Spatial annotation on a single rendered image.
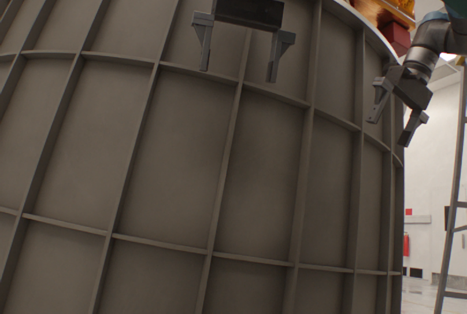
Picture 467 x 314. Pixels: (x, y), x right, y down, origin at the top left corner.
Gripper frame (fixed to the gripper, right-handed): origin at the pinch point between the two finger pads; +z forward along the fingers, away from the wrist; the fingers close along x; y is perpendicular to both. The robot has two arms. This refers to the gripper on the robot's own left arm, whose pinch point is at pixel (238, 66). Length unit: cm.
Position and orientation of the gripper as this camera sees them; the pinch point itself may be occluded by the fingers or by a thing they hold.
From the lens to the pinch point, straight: 58.5
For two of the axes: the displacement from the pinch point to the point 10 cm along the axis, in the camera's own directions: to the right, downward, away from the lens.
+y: -2.4, -1.4, 9.6
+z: -1.5, 9.8, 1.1
